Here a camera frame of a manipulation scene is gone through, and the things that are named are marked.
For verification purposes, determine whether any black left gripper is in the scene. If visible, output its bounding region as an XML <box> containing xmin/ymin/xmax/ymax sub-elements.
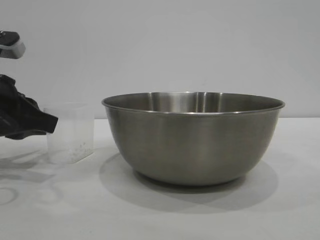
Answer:
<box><xmin>0</xmin><ymin>73</ymin><xmax>59</xmax><ymax>141</ymax></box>

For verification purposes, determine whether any translucent plastic measuring cup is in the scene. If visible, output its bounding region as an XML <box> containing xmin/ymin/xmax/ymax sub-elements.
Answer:
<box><xmin>43</xmin><ymin>102</ymin><xmax>96</xmax><ymax>165</ymax></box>

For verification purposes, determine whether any stainless steel mixing bowl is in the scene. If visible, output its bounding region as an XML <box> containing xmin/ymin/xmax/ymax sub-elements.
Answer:
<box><xmin>101</xmin><ymin>91</ymin><xmax>286</xmax><ymax>187</ymax></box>

